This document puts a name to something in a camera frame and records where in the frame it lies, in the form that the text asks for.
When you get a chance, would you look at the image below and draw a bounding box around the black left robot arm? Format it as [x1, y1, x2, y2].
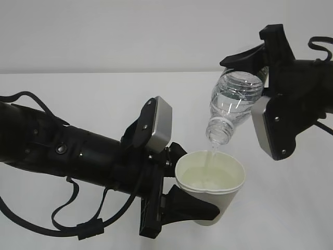
[1, 97, 220, 239]

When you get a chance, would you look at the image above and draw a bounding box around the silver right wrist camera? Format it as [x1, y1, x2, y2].
[251, 96, 273, 159]

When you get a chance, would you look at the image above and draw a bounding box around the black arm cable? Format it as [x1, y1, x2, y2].
[308, 36, 333, 136]
[0, 91, 146, 234]

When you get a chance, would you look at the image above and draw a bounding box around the white paper cup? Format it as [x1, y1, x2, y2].
[175, 151, 246, 226]

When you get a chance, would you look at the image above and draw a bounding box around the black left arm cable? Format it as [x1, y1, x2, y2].
[0, 91, 146, 234]

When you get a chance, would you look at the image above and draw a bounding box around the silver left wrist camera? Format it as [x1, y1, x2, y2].
[148, 96, 172, 153]

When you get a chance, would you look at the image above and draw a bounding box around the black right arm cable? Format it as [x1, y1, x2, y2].
[308, 36, 333, 136]

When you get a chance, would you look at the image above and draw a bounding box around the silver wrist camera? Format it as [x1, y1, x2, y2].
[251, 96, 273, 159]
[148, 96, 172, 153]

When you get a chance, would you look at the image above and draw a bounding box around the clear water bottle green label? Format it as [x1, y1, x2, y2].
[206, 69, 268, 146]

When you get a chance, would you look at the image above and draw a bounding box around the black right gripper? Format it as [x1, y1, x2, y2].
[220, 24, 328, 160]

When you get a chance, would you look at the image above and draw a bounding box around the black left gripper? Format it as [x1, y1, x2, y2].
[111, 142, 220, 231]

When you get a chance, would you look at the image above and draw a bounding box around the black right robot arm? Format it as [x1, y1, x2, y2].
[220, 24, 332, 160]

